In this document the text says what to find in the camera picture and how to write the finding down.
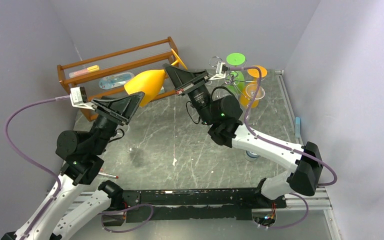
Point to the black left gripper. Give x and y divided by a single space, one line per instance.
121 109

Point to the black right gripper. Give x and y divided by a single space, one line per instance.
192 86

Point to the orange plastic goblet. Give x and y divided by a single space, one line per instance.
148 82
255 74

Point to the green plastic goblet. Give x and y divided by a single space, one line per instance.
235 80

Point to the clear plastic wine glass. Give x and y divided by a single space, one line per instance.
253 99
130 143

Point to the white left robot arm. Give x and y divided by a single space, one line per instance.
53 219

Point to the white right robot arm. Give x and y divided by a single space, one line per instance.
301 163

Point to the orange wooden shelf rack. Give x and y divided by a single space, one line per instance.
126 71

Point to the chrome wine glass rack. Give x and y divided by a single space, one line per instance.
262 70

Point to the small white box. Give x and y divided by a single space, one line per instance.
162 90

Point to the yellow pink highlighter pen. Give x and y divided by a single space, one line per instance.
84 71

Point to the red grey marker pen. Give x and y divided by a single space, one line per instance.
108 175

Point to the small blue-lidded jar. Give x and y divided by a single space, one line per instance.
250 156

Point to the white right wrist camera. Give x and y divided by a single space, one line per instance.
220 71

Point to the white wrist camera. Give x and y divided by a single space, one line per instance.
220 71
79 99

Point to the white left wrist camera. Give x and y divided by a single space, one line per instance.
79 99

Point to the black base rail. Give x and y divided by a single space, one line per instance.
158 205

